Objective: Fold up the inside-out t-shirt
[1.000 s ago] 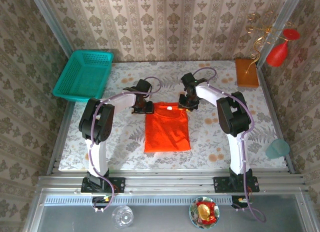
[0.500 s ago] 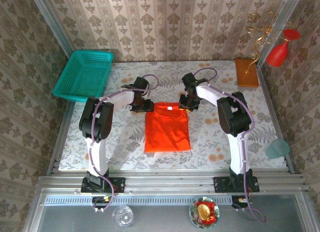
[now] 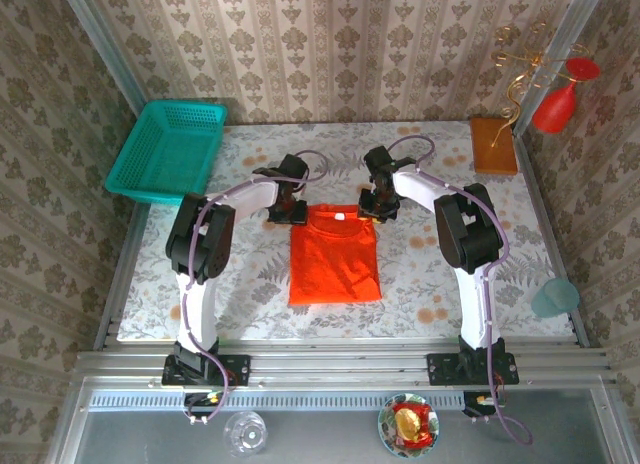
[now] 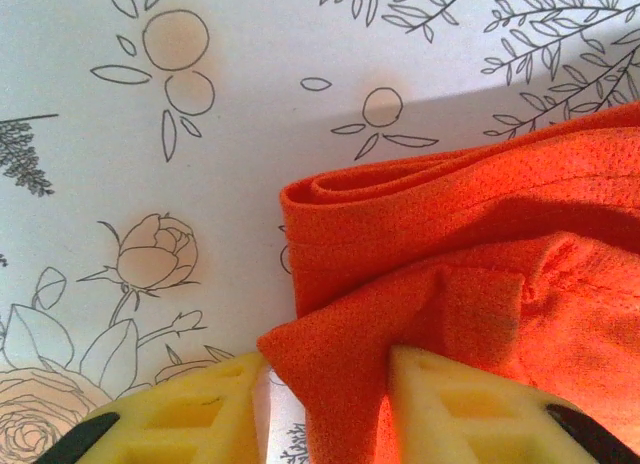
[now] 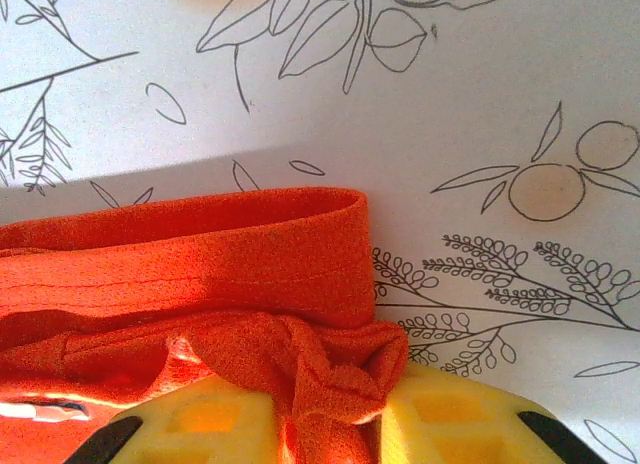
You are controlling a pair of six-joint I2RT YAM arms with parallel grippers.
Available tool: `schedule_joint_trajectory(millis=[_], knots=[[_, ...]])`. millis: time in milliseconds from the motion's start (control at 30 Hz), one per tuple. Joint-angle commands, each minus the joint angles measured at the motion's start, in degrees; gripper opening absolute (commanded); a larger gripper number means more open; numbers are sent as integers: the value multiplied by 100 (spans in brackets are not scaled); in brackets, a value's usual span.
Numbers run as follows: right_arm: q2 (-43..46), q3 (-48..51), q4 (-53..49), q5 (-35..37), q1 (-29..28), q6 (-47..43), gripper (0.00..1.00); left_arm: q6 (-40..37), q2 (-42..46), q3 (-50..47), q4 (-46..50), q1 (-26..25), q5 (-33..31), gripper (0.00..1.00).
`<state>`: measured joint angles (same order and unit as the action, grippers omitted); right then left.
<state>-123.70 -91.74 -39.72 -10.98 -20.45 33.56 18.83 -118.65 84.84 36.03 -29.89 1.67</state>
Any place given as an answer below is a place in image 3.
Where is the orange t-shirt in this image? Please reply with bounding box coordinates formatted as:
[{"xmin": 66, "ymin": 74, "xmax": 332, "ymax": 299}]
[{"xmin": 288, "ymin": 202, "xmax": 384, "ymax": 306}]

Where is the floral patterned table cover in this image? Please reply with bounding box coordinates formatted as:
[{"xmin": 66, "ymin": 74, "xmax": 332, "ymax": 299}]
[{"xmin": 117, "ymin": 121, "xmax": 576, "ymax": 341}]

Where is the teal plastic basket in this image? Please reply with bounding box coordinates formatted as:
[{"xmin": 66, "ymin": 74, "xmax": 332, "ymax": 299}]
[{"xmin": 103, "ymin": 99, "xmax": 229, "ymax": 208}]

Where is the red wine glass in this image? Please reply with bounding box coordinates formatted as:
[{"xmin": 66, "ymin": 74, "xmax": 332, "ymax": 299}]
[{"xmin": 531, "ymin": 57, "xmax": 601, "ymax": 135}]

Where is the teal plastic cup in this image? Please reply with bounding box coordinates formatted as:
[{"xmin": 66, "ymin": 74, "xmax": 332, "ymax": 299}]
[{"xmin": 530, "ymin": 277, "xmax": 581, "ymax": 319}]

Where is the red gold snack packet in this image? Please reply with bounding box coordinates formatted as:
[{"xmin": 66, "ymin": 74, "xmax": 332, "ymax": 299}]
[{"xmin": 392, "ymin": 402, "xmax": 434, "ymax": 448}]

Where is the floral patterned plate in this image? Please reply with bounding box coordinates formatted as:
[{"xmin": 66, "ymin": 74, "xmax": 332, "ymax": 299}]
[{"xmin": 377, "ymin": 392, "xmax": 441, "ymax": 459}]

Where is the clear glass bowl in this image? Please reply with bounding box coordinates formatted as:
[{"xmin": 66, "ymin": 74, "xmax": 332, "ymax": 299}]
[{"xmin": 223, "ymin": 411, "xmax": 269, "ymax": 458}]

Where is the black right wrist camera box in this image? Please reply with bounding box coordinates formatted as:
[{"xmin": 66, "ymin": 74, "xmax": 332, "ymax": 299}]
[{"xmin": 363, "ymin": 146, "xmax": 396, "ymax": 173}]

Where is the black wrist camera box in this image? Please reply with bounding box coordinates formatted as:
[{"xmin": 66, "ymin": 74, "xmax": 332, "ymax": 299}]
[
  {"xmin": 279, "ymin": 153, "xmax": 310, "ymax": 183},
  {"xmin": 363, "ymin": 146, "xmax": 396, "ymax": 173}
]

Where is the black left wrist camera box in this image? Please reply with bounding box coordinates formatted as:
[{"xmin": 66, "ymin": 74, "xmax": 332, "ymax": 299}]
[{"xmin": 279, "ymin": 153, "xmax": 310, "ymax": 183}]

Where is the gold curly wire ornament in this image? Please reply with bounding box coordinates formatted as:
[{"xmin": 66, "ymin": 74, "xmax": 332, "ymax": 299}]
[{"xmin": 468, "ymin": 21, "xmax": 591, "ymax": 176}]

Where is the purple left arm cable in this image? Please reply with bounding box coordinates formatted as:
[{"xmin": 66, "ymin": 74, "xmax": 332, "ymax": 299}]
[{"xmin": 182, "ymin": 149, "xmax": 330, "ymax": 425}]

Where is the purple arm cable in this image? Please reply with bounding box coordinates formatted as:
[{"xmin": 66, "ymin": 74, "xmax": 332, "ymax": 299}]
[
  {"xmin": 182, "ymin": 149, "xmax": 330, "ymax": 425},
  {"xmin": 387, "ymin": 135, "xmax": 534, "ymax": 446}
]

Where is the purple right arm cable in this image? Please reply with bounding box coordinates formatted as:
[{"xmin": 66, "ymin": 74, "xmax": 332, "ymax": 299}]
[{"xmin": 387, "ymin": 135, "xmax": 534, "ymax": 446}]

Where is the aluminium mounting rail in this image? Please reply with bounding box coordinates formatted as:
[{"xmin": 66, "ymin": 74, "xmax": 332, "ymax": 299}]
[{"xmin": 74, "ymin": 336, "xmax": 616, "ymax": 390}]

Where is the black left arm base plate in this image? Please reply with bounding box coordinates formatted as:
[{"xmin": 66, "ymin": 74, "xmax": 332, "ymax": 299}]
[{"xmin": 160, "ymin": 353, "xmax": 251, "ymax": 388}]

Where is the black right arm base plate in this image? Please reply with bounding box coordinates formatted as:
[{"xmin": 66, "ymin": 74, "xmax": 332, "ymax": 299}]
[{"xmin": 426, "ymin": 352, "xmax": 520, "ymax": 387}]

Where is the grey slotted cable duct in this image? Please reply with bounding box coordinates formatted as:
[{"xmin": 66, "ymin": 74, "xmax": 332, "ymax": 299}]
[{"xmin": 87, "ymin": 389, "xmax": 466, "ymax": 411}]

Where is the aluminium frame post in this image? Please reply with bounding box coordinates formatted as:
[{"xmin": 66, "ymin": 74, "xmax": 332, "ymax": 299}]
[
  {"xmin": 57, "ymin": 0, "xmax": 147, "ymax": 116},
  {"xmin": 513, "ymin": 0, "xmax": 609, "ymax": 135}
]

